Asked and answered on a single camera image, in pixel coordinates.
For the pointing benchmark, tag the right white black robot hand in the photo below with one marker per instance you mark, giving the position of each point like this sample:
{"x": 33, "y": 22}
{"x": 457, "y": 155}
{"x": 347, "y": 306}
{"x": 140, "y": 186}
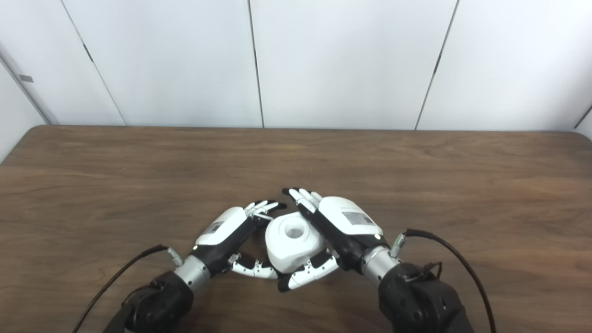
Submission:
{"x": 347, "y": 222}

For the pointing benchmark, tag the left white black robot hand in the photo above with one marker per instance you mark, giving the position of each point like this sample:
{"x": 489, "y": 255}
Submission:
{"x": 222, "y": 229}

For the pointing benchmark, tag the black flanged holder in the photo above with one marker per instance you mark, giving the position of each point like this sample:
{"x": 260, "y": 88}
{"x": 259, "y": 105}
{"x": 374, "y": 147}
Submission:
{"x": 263, "y": 221}

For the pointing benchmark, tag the round white plastic piece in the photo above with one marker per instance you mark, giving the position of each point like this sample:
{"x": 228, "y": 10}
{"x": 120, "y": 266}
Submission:
{"x": 286, "y": 254}

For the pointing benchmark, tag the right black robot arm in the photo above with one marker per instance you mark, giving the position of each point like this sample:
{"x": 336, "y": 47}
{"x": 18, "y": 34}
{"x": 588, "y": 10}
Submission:
{"x": 416, "y": 305}

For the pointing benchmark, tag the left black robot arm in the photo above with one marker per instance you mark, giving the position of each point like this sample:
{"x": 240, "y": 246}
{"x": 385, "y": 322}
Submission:
{"x": 162, "y": 305}

